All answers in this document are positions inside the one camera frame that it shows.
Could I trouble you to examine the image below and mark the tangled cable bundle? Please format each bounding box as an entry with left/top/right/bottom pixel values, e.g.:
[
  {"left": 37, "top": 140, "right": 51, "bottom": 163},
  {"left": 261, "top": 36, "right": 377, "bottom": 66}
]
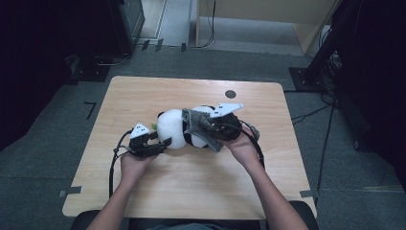
[{"left": 319, "top": 51, "right": 344, "bottom": 106}]

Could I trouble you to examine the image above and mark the short black floor cable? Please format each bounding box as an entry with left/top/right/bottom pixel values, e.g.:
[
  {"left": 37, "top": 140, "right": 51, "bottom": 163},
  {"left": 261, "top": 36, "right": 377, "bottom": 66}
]
[{"left": 290, "top": 103, "right": 333, "bottom": 126}]

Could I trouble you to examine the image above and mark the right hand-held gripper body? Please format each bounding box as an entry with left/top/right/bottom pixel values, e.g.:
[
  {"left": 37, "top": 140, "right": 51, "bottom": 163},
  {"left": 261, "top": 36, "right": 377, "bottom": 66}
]
[{"left": 209, "top": 103, "right": 244, "bottom": 142}]

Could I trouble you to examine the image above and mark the hand-held gripper cable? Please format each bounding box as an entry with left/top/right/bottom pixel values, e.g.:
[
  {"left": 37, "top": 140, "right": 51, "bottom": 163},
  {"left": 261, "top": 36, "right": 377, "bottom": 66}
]
[
  {"left": 108, "top": 128, "right": 133, "bottom": 199},
  {"left": 238, "top": 119, "right": 266, "bottom": 171}
]

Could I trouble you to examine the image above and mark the dark curtain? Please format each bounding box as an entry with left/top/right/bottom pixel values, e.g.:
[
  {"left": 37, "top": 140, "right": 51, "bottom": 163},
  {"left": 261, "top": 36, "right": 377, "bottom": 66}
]
[
  {"left": 0, "top": 0, "right": 123, "bottom": 151},
  {"left": 331, "top": 0, "right": 406, "bottom": 180}
]

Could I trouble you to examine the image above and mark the right hand-held gripper cable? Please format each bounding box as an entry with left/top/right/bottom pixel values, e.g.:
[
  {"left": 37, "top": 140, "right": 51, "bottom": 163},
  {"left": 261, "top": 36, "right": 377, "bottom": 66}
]
[{"left": 238, "top": 119, "right": 266, "bottom": 171}]

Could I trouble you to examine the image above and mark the black hanging cable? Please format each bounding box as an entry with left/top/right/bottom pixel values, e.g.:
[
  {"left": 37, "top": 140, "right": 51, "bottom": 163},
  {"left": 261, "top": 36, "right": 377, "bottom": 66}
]
[{"left": 200, "top": 0, "right": 216, "bottom": 49}]

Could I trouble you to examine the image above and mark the black metal stand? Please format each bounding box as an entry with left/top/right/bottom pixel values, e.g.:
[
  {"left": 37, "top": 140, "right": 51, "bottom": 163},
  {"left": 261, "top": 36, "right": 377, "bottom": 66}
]
[{"left": 288, "top": 0, "right": 355, "bottom": 94}]

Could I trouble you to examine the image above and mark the black looped floor cable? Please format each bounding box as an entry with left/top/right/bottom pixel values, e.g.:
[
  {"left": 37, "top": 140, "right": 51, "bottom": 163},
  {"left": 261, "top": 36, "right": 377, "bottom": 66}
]
[{"left": 94, "top": 52, "right": 132, "bottom": 67}]

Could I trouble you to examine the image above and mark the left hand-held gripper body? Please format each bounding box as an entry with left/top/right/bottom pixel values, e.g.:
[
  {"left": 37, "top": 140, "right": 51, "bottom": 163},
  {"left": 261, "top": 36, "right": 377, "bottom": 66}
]
[{"left": 128, "top": 123, "right": 155, "bottom": 158}]

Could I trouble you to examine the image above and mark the left hand-held gripper cable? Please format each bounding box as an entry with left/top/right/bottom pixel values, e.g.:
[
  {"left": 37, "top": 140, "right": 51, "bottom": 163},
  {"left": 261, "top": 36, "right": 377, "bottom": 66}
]
[{"left": 108, "top": 128, "right": 133, "bottom": 199}]

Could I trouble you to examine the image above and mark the person's grey clothing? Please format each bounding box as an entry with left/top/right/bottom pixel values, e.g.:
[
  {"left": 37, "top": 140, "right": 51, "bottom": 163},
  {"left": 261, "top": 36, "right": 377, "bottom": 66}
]
[{"left": 147, "top": 222, "right": 231, "bottom": 230}]

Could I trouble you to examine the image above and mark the black flat stand base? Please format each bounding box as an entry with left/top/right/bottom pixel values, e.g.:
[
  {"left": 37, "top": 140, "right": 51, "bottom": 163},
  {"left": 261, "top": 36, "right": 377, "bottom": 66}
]
[{"left": 65, "top": 54, "right": 111, "bottom": 84}]

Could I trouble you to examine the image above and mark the grey fluffy cloth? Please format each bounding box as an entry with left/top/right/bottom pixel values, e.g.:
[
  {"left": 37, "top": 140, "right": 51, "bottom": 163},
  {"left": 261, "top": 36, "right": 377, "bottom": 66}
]
[{"left": 181, "top": 108, "right": 224, "bottom": 153}]

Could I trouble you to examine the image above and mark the person's left hand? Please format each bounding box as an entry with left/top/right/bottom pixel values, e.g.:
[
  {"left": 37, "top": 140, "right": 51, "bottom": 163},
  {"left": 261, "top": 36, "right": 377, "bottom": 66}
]
[{"left": 120, "top": 152, "right": 157, "bottom": 184}]

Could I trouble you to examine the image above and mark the long black floor cable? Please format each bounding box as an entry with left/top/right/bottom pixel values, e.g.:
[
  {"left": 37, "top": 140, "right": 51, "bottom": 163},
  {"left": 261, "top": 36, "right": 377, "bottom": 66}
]
[{"left": 315, "top": 95, "right": 336, "bottom": 197}]

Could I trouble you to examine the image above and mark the panda plush toy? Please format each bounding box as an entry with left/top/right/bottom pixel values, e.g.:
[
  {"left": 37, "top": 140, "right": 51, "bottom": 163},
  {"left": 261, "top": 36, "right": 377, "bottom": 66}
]
[{"left": 150, "top": 104, "right": 218, "bottom": 150}]

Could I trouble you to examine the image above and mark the person's right hand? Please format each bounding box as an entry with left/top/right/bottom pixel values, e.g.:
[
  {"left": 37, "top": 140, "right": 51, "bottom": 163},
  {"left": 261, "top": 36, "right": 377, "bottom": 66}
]
[{"left": 223, "top": 127, "right": 261, "bottom": 169}]

